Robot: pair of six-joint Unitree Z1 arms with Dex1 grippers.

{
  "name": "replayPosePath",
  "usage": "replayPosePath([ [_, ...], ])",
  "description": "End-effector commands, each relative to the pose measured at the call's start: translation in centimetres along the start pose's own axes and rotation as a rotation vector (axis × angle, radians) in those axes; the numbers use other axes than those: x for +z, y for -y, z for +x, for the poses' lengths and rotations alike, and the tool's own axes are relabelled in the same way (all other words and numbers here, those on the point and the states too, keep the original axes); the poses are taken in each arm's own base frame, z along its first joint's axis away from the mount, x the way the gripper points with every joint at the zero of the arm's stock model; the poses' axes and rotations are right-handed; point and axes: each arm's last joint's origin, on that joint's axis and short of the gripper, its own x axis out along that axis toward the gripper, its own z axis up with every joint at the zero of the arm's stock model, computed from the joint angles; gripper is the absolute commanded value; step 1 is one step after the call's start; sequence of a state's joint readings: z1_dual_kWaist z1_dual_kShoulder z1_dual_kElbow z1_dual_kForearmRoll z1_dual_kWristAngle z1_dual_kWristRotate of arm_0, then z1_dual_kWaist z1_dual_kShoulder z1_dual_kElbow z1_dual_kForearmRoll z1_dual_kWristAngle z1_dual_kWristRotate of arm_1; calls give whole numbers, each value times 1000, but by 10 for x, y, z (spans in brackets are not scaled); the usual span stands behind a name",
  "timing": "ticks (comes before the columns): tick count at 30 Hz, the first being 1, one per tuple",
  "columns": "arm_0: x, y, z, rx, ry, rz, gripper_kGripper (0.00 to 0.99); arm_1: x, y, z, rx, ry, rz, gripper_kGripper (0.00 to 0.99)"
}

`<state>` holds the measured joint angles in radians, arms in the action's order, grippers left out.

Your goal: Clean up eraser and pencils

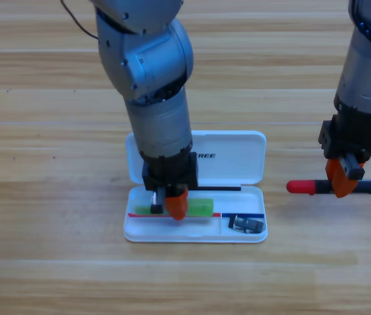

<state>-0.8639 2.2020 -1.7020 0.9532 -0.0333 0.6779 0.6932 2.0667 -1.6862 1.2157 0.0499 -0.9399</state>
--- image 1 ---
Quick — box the white Unitree pencil case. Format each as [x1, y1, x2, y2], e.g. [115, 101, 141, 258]
[123, 130, 268, 243]

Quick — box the red and black marker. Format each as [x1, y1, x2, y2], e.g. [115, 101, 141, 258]
[286, 179, 371, 196]

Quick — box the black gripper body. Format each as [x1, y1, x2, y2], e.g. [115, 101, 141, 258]
[318, 113, 371, 181]
[141, 152, 200, 215]

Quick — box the small dark USB drive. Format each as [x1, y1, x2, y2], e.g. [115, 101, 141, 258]
[228, 214, 267, 235]

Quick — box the thin dark brown cable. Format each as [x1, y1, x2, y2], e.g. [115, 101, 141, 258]
[60, 0, 100, 41]

